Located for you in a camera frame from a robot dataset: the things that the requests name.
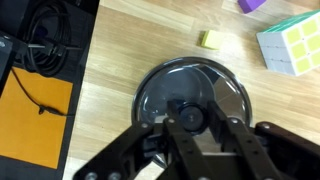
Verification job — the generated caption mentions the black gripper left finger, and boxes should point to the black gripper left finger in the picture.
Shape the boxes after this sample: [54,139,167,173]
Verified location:
[72,99,209,180]

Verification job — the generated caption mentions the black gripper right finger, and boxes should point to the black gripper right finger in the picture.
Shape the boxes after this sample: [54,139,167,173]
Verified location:
[208,101,320,180]

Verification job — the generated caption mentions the yellow block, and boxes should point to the yellow block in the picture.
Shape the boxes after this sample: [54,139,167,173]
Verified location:
[199,29,225,51]

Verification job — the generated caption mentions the purple block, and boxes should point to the purple block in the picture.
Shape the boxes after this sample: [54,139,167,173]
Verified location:
[237,0,268,15]

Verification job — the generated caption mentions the large white Rubik's cube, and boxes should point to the large white Rubik's cube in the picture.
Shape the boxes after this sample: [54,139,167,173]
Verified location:
[255,9,320,78]

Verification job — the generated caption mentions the orange floor mat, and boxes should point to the orange floor mat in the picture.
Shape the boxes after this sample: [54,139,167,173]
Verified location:
[0,66,74,170]

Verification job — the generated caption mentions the thin black cable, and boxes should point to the thin black cable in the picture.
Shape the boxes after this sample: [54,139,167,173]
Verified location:
[11,66,76,118]

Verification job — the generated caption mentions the coiled black cables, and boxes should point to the coiled black cables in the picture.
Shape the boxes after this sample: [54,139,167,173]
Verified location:
[23,0,84,78]

